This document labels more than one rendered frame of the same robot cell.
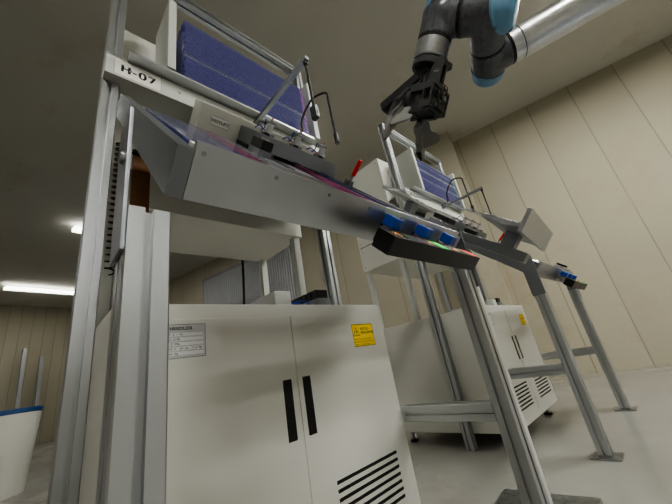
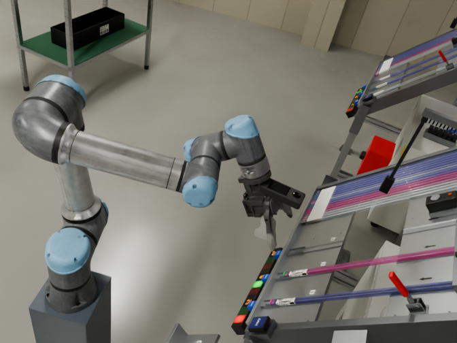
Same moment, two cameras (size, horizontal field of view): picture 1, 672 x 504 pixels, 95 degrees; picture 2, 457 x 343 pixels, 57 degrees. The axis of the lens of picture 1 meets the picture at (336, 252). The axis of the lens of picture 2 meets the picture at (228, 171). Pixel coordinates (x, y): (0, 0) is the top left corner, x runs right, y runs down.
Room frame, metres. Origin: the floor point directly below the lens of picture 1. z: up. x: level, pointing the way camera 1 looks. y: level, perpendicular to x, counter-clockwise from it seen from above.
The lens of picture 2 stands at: (1.26, -0.73, 1.75)
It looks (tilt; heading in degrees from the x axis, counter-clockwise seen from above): 40 degrees down; 153
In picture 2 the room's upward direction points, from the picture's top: 14 degrees clockwise
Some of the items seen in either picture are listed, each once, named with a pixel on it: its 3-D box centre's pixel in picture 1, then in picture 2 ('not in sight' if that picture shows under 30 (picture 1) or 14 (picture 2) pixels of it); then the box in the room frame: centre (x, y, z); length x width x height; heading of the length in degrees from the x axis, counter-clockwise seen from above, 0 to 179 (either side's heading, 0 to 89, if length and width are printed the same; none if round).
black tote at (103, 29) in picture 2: not in sight; (90, 27); (-1.80, -0.54, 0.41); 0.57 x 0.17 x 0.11; 136
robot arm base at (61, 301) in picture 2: not in sight; (71, 282); (0.46, -0.76, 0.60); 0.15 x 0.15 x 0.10
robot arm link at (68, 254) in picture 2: not in sight; (69, 256); (0.45, -0.76, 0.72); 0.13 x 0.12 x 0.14; 157
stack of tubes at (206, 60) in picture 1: (245, 95); not in sight; (0.93, 0.24, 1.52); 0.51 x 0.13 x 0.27; 136
